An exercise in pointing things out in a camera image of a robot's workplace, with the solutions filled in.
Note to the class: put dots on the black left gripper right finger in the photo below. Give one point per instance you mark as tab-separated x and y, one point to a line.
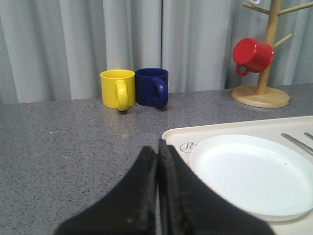
189	207

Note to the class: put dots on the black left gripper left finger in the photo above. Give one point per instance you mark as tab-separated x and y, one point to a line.
128	209

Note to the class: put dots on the white round plate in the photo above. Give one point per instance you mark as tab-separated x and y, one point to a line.
264	178

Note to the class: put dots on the silver fork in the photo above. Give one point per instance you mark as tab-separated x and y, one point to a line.
298	143

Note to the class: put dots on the silver knife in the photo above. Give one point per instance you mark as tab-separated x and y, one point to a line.
308	135

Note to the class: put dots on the yellow mug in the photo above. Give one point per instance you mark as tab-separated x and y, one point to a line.
118	89

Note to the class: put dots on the dark blue mug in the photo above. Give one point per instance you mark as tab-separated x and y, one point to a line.
151	87

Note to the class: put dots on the cream rabbit tray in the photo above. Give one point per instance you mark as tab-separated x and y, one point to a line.
186	139

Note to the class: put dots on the wooden mug tree stand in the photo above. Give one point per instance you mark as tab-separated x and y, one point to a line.
261	95

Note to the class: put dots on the red mug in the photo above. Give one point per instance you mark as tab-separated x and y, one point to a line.
251	55

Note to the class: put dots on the grey curtain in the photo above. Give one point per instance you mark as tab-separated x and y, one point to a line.
56	49

